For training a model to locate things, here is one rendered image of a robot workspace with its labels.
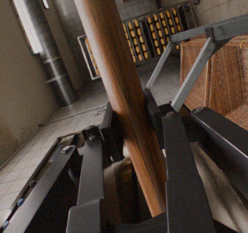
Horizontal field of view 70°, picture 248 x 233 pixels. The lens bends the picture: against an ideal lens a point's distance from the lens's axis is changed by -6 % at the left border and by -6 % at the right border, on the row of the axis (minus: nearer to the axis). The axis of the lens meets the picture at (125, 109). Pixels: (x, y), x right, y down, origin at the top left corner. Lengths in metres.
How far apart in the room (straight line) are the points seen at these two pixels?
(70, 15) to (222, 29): 4.96
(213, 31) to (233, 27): 0.06
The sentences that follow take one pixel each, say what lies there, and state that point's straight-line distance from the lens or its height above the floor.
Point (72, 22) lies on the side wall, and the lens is 5.34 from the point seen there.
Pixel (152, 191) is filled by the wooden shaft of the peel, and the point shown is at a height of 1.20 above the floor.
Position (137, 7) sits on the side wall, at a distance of 5.22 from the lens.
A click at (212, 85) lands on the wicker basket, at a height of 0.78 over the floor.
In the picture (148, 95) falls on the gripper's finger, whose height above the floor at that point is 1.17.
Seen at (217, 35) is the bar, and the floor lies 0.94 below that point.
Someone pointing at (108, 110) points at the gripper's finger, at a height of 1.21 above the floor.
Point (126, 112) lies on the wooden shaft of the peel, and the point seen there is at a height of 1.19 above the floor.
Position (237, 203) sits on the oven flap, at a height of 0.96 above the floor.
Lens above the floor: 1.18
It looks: 6 degrees up
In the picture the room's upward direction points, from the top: 107 degrees counter-clockwise
